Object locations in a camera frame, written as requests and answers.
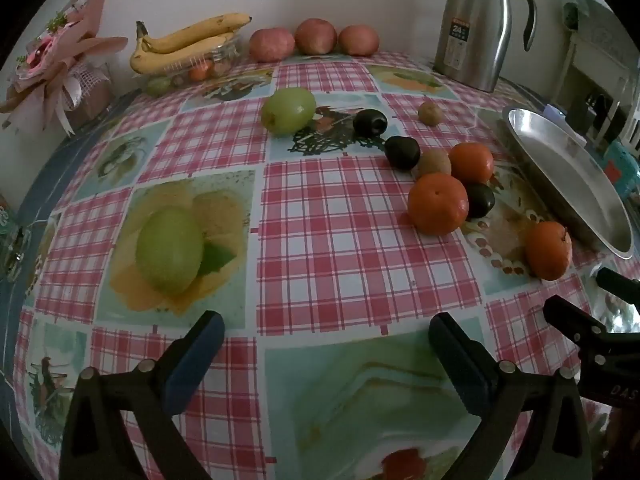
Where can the red checked printed tablecloth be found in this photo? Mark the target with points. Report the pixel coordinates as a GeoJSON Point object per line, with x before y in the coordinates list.
{"type": "Point", "coordinates": [320, 220]}

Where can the orange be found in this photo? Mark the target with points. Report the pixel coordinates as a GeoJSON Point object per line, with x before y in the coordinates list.
{"type": "Point", "coordinates": [471, 161]}
{"type": "Point", "coordinates": [437, 204]}
{"type": "Point", "coordinates": [547, 251]}

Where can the black power adapter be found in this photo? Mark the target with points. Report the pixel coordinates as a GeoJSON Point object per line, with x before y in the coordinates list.
{"type": "Point", "coordinates": [587, 115]}

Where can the white power strip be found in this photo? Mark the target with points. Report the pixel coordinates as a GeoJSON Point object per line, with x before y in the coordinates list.
{"type": "Point", "coordinates": [555, 110]}

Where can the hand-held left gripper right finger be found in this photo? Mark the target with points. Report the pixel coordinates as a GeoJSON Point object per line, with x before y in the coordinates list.
{"type": "Point", "coordinates": [460, 362]}

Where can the yellow banana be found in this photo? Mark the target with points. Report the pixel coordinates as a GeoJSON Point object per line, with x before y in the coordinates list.
{"type": "Point", "coordinates": [200, 30]}
{"type": "Point", "coordinates": [175, 57]}

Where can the clear glass bowl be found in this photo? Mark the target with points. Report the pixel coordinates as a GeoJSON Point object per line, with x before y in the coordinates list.
{"type": "Point", "coordinates": [220, 57]}

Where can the green mango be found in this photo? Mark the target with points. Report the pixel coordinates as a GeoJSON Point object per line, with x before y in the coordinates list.
{"type": "Point", "coordinates": [288, 110]}

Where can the teal plastic box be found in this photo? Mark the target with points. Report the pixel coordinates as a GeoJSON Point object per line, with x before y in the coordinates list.
{"type": "Point", "coordinates": [620, 170]}

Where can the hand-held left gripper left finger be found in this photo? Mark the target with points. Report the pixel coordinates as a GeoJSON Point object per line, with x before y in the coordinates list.
{"type": "Point", "coordinates": [195, 360]}

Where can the steel thermos jug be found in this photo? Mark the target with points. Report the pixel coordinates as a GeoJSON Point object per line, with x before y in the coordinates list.
{"type": "Point", "coordinates": [470, 35]}

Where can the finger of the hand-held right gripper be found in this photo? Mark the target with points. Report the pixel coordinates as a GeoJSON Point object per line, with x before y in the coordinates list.
{"type": "Point", "coordinates": [620, 286]}
{"type": "Point", "coordinates": [570, 316]}

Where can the round steel plate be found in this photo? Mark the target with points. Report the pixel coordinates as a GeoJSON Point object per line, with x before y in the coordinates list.
{"type": "Point", "coordinates": [575, 170]}

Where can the small orange fruit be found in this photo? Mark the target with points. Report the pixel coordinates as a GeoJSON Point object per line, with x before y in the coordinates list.
{"type": "Point", "coordinates": [199, 72]}

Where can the pink flower bouquet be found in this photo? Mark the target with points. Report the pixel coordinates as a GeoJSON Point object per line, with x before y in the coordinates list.
{"type": "Point", "coordinates": [55, 60]}

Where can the small green fruit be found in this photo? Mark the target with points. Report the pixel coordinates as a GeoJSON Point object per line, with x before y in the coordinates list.
{"type": "Point", "coordinates": [157, 85]}

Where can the white wooden chair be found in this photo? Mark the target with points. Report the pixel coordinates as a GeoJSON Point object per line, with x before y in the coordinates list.
{"type": "Point", "coordinates": [595, 50]}

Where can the brown kiwi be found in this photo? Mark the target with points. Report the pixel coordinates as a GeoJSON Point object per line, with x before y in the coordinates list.
{"type": "Point", "coordinates": [430, 113]}
{"type": "Point", "coordinates": [434, 162]}

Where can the black plum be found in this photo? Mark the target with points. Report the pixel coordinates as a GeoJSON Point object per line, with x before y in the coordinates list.
{"type": "Point", "coordinates": [402, 154]}
{"type": "Point", "coordinates": [369, 122]}
{"type": "Point", "coordinates": [481, 201]}

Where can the red apple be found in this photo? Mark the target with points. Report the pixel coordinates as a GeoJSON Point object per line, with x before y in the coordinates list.
{"type": "Point", "coordinates": [358, 40]}
{"type": "Point", "coordinates": [271, 45]}
{"type": "Point", "coordinates": [315, 36]}

